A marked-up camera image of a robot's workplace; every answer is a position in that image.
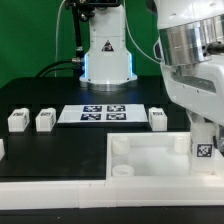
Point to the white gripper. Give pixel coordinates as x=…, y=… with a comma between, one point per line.
x=201, y=91

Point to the white square tabletop tray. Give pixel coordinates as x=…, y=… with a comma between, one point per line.
x=160, y=154

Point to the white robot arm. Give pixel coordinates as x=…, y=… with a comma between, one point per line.
x=187, y=37

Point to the white marker sheet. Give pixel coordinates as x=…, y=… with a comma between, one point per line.
x=104, y=113

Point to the white left fence piece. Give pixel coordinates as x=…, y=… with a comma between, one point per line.
x=2, y=150

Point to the white front fence wall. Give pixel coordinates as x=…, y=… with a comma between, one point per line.
x=115, y=192

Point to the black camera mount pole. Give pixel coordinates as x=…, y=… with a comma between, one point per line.
x=77, y=23

